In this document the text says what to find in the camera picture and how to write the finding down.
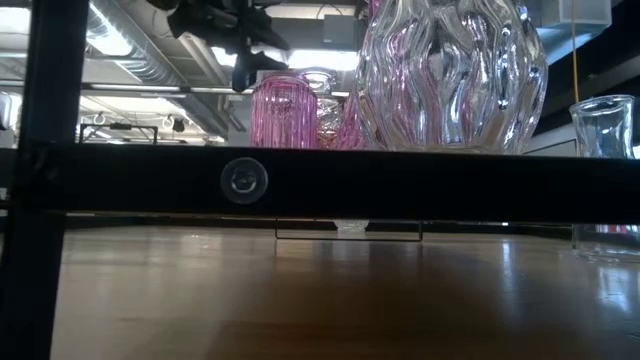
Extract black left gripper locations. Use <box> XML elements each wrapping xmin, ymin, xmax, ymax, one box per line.
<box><xmin>167</xmin><ymin>0</ymin><xmax>292</xmax><ymax>94</ymax></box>

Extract pink ribbed glass vase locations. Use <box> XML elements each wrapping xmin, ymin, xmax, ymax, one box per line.
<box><xmin>249</xmin><ymin>71</ymin><xmax>320</xmax><ymax>150</ymax></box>

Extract pink round glass vase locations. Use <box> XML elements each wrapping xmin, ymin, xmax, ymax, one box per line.
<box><xmin>335</xmin><ymin>89</ymin><xmax>369</xmax><ymax>151</ymax></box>

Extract clear ribbed arch glass vase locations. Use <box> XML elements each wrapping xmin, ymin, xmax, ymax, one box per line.
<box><xmin>333</xmin><ymin>219</ymin><xmax>370</xmax><ymax>234</ymax></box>

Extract clear wavy glass vase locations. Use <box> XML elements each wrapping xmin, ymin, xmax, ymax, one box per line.
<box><xmin>355</xmin><ymin>0</ymin><xmax>550</xmax><ymax>155</ymax></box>
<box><xmin>568</xmin><ymin>93</ymin><xmax>640</xmax><ymax>264</ymax></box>

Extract silver shelf bolt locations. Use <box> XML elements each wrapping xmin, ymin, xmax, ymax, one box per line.
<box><xmin>219</xmin><ymin>156</ymin><xmax>270</xmax><ymax>205</ymax></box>

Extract grey ceiling junction box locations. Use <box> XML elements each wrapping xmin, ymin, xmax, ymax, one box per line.
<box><xmin>322</xmin><ymin>13</ymin><xmax>362</xmax><ymax>50</ymax></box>

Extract long ceiling light strip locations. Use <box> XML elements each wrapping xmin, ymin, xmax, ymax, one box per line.
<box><xmin>0</xmin><ymin>81</ymin><xmax>254</xmax><ymax>99</ymax></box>

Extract translucent white ceiling box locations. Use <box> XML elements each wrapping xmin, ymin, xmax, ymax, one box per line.
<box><xmin>558</xmin><ymin>0</ymin><xmax>614</xmax><ymax>27</ymax></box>

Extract black background stand frame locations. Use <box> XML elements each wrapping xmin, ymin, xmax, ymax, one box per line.
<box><xmin>78</xmin><ymin>122</ymin><xmax>160</xmax><ymax>146</ymax></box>

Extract wooden shelf with black frame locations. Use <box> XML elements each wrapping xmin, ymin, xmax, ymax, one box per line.
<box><xmin>0</xmin><ymin>0</ymin><xmax>640</xmax><ymax>360</ymax></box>

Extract black aluminium table frame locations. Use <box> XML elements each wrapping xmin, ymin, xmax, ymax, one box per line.
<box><xmin>64</xmin><ymin>213</ymin><xmax>576</xmax><ymax>240</ymax></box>

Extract large silver ventilation duct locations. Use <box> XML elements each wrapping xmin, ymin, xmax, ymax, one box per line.
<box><xmin>529</xmin><ymin>0</ymin><xmax>576</xmax><ymax>69</ymax></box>

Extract yellow hanging cable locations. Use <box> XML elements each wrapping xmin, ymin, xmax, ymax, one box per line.
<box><xmin>570</xmin><ymin>0</ymin><xmax>581</xmax><ymax>105</ymax></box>

